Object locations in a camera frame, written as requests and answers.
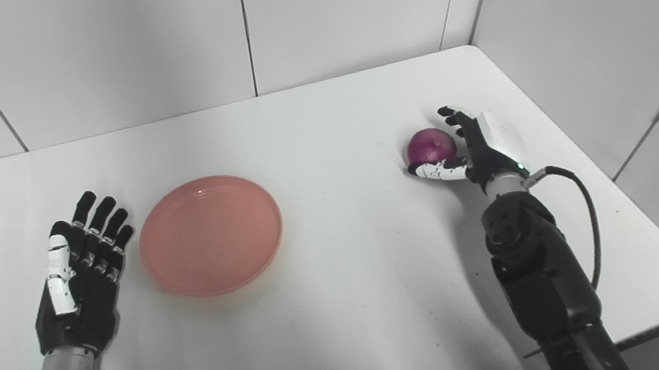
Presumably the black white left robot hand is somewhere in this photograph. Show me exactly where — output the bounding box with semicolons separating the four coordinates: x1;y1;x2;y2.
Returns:
18;185;152;365

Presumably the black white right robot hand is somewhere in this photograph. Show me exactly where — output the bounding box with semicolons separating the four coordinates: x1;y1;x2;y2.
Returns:
400;96;531;203

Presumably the purple red onion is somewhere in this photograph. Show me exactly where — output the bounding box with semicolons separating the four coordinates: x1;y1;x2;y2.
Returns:
404;125;460;168

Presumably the pink round plate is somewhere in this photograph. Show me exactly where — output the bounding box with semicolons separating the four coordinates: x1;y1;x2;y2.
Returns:
132;167;292;306

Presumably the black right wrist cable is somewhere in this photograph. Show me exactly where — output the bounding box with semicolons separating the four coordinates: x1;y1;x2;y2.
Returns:
521;160;608;298

